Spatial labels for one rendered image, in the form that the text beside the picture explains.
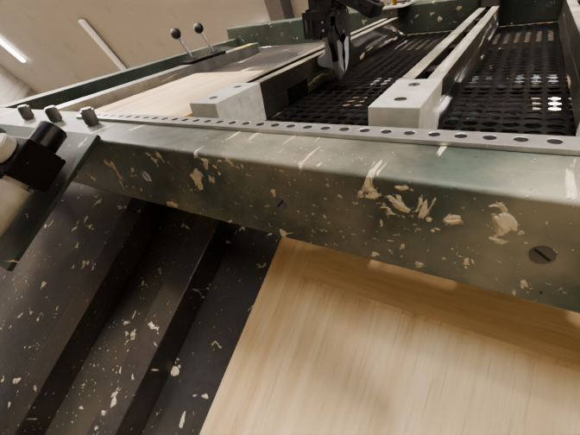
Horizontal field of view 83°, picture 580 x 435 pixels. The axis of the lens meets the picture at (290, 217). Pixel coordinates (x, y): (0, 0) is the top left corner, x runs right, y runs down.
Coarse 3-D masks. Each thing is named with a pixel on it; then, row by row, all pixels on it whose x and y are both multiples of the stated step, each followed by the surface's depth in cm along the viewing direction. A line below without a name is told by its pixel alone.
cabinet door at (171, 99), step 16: (176, 80) 109; (192, 80) 106; (208, 80) 102; (224, 80) 98; (240, 80) 95; (144, 96) 95; (160, 96) 93; (176, 96) 90; (192, 96) 87; (112, 112) 85; (128, 112) 82; (144, 112) 80; (160, 112) 77; (176, 112) 74
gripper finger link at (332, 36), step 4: (332, 20) 70; (332, 24) 70; (332, 28) 69; (328, 32) 71; (332, 32) 70; (336, 32) 71; (328, 36) 71; (332, 36) 70; (336, 36) 71; (328, 40) 71; (332, 40) 70; (336, 40) 71; (332, 44) 71; (336, 44) 72; (332, 48) 72; (336, 48) 72; (332, 52) 72; (336, 52) 72; (332, 56) 74; (336, 56) 73; (332, 60) 74; (336, 60) 74
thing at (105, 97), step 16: (240, 48) 140; (256, 48) 148; (192, 64) 121; (208, 64) 127; (224, 64) 134; (144, 80) 106; (160, 80) 111; (96, 96) 95; (112, 96) 99; (128, 96) 103
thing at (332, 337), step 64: (320, 256) 56; (256, 320) 55; (320, 320) 52; (384, 320) 48; (448, 320) 44; (512, 320) 42; (576, 320) 39; (256, 384) 51; (320, 384) 48; (384, 384) 44; (448, 384) 42; (512, 384) 39; (576, 384) 37
